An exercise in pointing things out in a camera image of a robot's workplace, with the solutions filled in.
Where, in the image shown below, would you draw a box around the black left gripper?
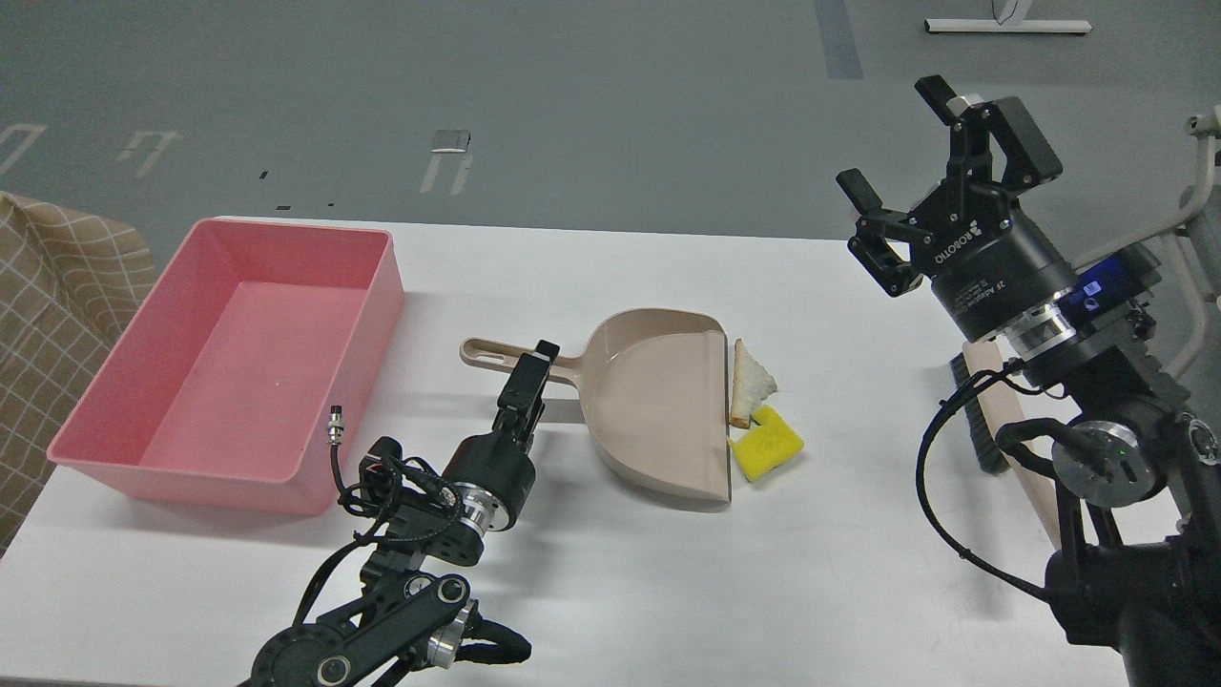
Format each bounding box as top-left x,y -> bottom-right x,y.
442,340 -> 560,533

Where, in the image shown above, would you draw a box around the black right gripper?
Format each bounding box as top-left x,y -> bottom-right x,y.
836,74 -> 1077,340

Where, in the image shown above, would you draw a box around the beige plastic dustpan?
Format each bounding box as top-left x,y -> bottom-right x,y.
460,308 -> 734,506

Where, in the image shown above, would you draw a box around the beige brush black bristles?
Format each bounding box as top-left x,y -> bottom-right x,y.
950,340 -> 1061,552

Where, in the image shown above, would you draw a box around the bread slice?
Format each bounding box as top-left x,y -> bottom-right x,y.
729,338 -> 779,430

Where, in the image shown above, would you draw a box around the yellow sponge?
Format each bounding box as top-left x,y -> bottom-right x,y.
728,405 -> 805,483

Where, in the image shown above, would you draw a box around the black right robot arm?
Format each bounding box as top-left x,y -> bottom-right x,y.
838,74 -> 1220,686

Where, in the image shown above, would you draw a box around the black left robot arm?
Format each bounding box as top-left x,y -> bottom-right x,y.
247,340 -> 560,686

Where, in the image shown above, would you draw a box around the pink plastic bin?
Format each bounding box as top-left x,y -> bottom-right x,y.
48,218 -> 404,516

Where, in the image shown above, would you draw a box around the white desk foot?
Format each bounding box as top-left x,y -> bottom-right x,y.
923,1 -> 1093,37

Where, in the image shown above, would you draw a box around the grey floor socket plate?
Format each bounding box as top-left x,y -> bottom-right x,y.
430,131 -> 473,154

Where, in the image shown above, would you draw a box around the grey office chair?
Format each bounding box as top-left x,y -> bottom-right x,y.
1071,105 -> 1220,379

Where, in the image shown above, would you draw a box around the brown checkered cloth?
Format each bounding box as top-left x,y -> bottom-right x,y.
1,192 -> 158,548

